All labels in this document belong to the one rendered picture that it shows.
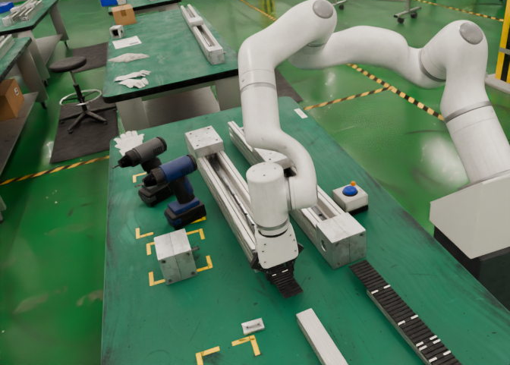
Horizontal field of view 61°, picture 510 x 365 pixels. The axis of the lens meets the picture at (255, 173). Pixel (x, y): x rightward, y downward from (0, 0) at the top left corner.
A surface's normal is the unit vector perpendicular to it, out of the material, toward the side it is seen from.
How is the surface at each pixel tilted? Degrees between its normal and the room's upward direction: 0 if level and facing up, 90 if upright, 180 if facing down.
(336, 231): 0
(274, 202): 90
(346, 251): 90
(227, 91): 90
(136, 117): 90
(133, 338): 0
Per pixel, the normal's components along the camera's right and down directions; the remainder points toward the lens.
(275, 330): -0.14, -0.84
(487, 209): 0.26, 0.48
